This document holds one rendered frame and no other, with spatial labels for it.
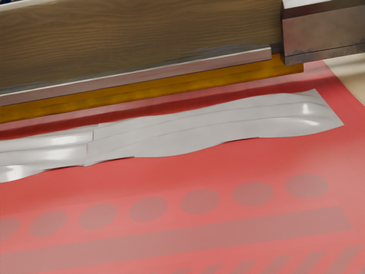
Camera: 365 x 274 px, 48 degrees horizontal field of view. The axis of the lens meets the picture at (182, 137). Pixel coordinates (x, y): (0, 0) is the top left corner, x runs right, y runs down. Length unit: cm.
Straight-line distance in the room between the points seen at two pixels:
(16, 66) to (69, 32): 6
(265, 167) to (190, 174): 5
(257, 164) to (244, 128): 4
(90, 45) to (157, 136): 10
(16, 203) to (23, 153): 6
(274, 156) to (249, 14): 13
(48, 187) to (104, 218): 6
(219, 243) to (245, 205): 3
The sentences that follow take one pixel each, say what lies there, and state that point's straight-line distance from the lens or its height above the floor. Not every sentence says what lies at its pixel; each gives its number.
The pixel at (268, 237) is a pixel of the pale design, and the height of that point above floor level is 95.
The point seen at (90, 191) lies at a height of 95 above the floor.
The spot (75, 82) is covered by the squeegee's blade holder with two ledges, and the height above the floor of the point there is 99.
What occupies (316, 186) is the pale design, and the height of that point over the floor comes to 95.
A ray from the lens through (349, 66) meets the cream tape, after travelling 40.
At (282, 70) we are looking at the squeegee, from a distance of 37.
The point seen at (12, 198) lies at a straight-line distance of 29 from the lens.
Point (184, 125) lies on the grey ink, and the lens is 31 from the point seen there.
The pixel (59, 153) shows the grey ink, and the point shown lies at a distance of 31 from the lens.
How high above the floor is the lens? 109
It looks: 26 degrees down
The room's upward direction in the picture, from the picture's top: 12 degrees counter-clockwise
